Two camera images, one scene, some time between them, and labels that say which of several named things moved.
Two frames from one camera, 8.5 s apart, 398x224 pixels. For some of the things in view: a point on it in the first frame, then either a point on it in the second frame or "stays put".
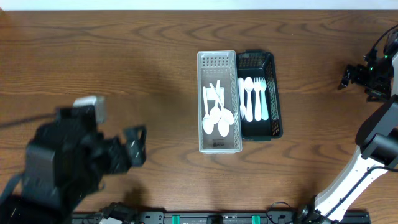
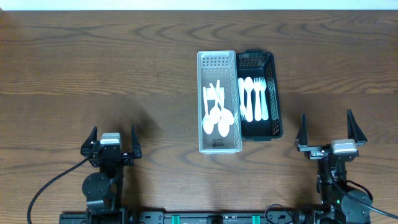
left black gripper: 125,150 to 111,152
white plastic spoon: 208,122 stays put
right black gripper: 362,78 to 314,154
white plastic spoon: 226,114 stays put
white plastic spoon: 215,115 stays put
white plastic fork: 257,84 stays put
